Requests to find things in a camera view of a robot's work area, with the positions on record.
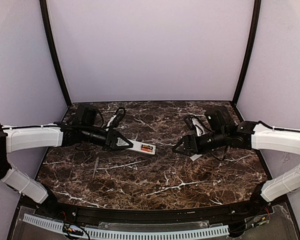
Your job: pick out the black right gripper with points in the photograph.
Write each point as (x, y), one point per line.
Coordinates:
(194, 145)

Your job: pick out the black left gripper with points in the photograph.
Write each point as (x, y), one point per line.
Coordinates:
(110, 141)

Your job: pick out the white battery cover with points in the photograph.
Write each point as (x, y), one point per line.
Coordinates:
(195, 157)

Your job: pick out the white remote control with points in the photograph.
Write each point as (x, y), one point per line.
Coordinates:
(137, 147)

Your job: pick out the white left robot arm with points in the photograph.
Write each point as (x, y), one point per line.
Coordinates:
(80, 129)

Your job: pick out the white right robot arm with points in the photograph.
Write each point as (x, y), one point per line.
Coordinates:
(248, 135)

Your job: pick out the black front table rail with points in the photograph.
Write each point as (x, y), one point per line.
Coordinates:
(227, 214)

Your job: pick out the white slotted cable duct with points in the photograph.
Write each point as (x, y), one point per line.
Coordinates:
(125, 231)

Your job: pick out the black left frame post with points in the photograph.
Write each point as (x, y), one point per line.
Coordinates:
(53, 51)

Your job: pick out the black frame post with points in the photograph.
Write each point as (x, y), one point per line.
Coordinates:
(248, 51)
(53, 51)

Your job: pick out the black right frame post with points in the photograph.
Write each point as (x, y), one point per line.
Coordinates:
(248, 51)

